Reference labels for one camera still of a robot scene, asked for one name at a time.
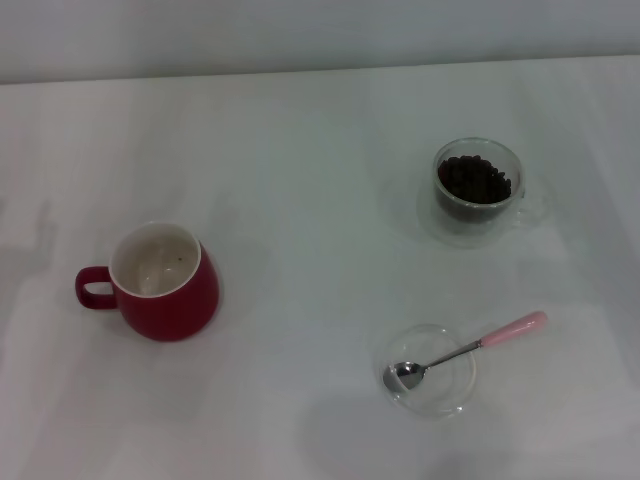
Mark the red ceramic mug white inside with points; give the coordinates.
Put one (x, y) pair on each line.
(170, 310)

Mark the dark coffee bean pile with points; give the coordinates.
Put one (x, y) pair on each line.
(475, 180)

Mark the clear shallow glass dish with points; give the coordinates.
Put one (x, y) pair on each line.
(445, 395)

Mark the clear double-wall glass cup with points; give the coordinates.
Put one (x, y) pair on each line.
(450, 225)

